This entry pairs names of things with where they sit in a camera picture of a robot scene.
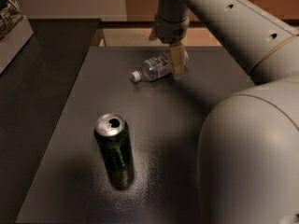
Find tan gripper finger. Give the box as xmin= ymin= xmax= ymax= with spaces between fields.
xmin=169 ymin=42 xmax=185 ymax=79
xmin=149 ymin=28 xmax=158 ymax=41

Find clear blue-label plastic bottle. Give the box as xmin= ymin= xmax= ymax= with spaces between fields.
xmin=131 ymin=52 xmax=180 ymax=83

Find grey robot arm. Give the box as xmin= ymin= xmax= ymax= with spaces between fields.
xmin=150 ymin=0 xmax=299 ymax=224

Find green aluminium can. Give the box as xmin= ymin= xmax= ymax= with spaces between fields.
xmin=93 ymin=113 xmax=134 ymax=190

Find dark side counter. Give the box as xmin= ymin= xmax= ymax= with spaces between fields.
xmin=0 ymin=19 xmax=100 ymax=224

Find white box with packets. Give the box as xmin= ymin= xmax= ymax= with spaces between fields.
xmin=0 ymin=0 xmax=34 ymax=74

